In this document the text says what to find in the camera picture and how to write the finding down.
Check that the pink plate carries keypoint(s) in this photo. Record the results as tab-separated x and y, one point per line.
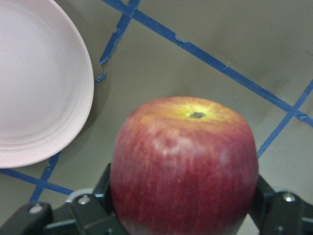
46	81

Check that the black left gripper left finger nearer centre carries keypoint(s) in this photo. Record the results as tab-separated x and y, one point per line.
86	212

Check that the black left gripper right finger nearer cooker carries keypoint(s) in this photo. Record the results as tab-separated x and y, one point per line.
280	212

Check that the red apple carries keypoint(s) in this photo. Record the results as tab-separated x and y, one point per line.
183	166

